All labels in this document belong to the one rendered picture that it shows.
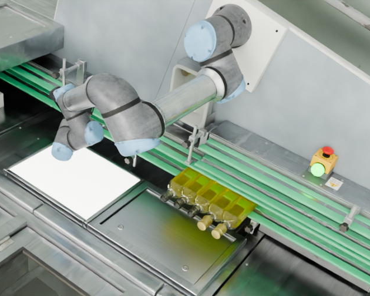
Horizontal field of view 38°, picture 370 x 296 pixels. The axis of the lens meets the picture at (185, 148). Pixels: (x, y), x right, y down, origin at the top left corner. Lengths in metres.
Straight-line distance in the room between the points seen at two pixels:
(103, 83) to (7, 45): 0.87
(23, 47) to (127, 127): 0.99
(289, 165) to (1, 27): 1.33
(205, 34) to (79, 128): 0.52
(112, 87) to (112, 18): 0.84
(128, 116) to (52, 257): 0.65
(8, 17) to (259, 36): 1.18
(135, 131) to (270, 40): 0.63
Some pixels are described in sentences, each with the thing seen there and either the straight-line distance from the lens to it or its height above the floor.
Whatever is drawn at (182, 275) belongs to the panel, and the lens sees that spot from 1.81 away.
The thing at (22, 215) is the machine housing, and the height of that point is 1.42.
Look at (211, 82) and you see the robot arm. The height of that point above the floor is 1.05.
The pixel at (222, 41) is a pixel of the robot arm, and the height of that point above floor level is 0.95.
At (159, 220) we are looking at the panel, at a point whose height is 1.12.
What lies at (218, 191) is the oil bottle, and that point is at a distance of 1.91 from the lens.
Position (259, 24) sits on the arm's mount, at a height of 0.78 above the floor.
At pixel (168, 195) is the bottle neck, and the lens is 1.88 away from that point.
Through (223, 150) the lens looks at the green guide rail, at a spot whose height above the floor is 0.91.
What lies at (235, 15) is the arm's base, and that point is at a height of 0.83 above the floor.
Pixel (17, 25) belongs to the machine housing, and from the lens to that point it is 2.47.
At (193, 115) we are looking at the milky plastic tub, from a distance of 2.09.
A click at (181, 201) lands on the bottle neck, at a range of 1.85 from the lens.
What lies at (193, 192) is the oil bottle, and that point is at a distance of 1.87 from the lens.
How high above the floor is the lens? 2.37
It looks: 46 degrees down
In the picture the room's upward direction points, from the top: 126 degrees counter-clockwise
